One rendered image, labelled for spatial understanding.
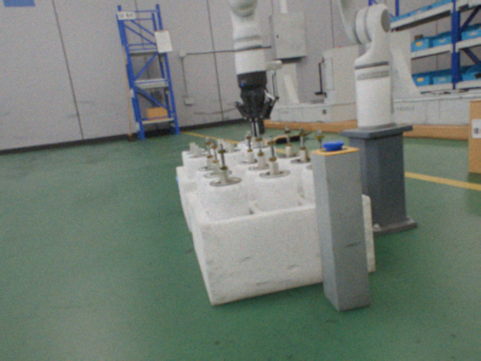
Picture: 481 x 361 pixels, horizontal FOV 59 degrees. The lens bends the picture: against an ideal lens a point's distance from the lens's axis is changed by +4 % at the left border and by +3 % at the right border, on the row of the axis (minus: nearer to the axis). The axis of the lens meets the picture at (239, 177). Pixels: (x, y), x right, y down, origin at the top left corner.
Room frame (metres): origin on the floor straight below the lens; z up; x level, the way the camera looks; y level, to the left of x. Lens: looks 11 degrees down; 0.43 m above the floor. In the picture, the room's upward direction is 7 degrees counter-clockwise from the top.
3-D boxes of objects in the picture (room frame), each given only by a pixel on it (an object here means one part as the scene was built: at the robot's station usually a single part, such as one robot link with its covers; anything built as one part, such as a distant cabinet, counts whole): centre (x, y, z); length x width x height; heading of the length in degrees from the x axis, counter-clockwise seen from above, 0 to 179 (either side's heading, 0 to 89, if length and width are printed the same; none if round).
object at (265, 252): (1.06, -0.06, 0.09); 0.39 x 0.39 x 0.18; 11
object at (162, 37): (6.63, 0.89, 1.45); 0.25 x 0.03 x 0.39; 107
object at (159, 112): (6.90, 1.22, 0.36); 0.31 x 0.25 x 0.20; 107
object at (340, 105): (5.04, -1.02, 0.45); 1.61 x 0.57 x 0.74; 17
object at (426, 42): (6.76, -3.22, 0.90); 0.50 x 0.38 x 0.21; 108
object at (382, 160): (1.21, -0.41, 0.15); 0.15 x 0.15 x 0.30; 17
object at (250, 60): (1.07, -0.07, 0.52); 0.11 x 0.09 x 0.06; 134
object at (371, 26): (1.21, -0.41, 0.54); 0.09 x 0.09 x 0.17; 46
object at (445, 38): (6.35, -3.36, 0.90); 0.50 x 0.38 x 0.21; 107
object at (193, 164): (1.47, 0.14, 0.16); 0.10 x 0.10 x 0.18
